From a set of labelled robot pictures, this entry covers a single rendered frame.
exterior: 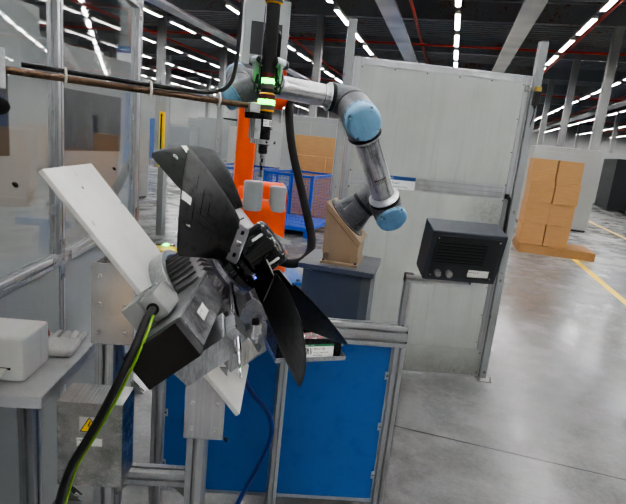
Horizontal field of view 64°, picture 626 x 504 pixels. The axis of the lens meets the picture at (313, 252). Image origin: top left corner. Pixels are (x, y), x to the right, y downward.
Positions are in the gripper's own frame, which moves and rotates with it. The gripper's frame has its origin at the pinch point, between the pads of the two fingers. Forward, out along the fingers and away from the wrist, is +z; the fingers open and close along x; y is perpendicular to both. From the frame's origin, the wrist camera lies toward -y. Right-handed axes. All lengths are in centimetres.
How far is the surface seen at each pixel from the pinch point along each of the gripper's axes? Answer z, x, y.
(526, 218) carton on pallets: -701, -420, 109
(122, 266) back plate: 23, 27, 49
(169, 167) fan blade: 2.2, 22.3, 28.7
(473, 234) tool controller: -32, -71, 44
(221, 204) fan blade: 22.1, 6.3, 34.0
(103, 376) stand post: 14, 34, 81
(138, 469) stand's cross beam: 12, 25, 108
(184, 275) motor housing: 15, 15, 53
